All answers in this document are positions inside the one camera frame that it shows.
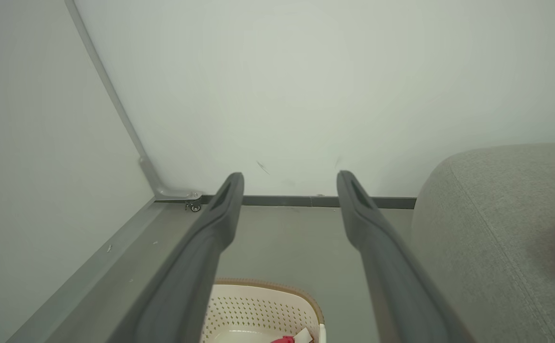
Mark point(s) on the small black caster wheel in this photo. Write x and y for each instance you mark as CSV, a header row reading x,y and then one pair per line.
x,y
194,207

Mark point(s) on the light grey skirting board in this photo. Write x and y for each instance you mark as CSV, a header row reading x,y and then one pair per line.
x,y
82,276

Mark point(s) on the grey fabric sofa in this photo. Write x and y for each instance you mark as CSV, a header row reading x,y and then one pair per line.
x,y
487,247

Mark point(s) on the dark grey baseboard strip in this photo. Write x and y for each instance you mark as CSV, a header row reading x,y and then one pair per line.
x,y
282,200

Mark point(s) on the cream perforated laundry basket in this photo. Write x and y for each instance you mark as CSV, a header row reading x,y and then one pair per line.
x,y
258,309

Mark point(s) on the red garment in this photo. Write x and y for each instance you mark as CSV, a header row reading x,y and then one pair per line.
x,y
287,340

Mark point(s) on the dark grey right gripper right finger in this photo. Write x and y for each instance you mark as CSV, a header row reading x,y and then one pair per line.
x,y
396,286

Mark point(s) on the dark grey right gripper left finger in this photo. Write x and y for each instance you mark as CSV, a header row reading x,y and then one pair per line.
x,y
182,286

